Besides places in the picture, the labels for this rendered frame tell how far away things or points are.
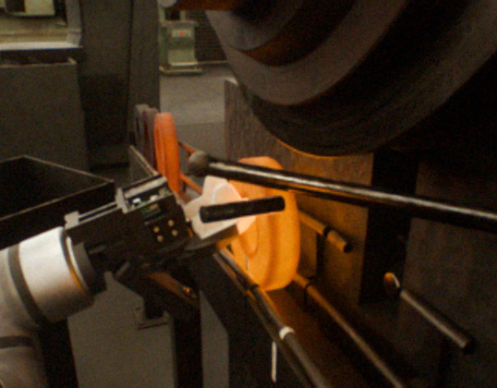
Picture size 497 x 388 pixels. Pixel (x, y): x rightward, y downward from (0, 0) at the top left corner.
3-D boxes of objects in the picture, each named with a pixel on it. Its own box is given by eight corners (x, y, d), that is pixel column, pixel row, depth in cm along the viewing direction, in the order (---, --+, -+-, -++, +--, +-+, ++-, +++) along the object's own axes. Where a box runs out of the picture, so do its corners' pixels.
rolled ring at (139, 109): (139, 104, 130) (151, 103, 131) (132, 104, 147) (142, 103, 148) (145, 172, 134) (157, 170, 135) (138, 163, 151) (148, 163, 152)
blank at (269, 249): (248, 149, 61) (223, 151, 60) (302, 165, 47) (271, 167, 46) (250, 262, 65) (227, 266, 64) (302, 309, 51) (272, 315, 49)
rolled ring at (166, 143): (152, 134, 118) (166, 133, 119) (163, 205, 113) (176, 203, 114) (156, 98, 101) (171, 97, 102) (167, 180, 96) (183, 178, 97)
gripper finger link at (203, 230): (267, 171, 50) (185, 204, 48) (280, 219, 52) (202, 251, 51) (256, 163, 53) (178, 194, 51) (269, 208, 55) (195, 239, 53)
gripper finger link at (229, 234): (240, 229, 50) (161, 262, 48) (244, 241, 50) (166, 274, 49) (226, 212, 54) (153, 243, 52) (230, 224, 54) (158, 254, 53)
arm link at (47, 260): (58, 339, 47) (59, 289, 56) (104, 319, 48) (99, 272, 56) (15, 268, 43) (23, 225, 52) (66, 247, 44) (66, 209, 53)
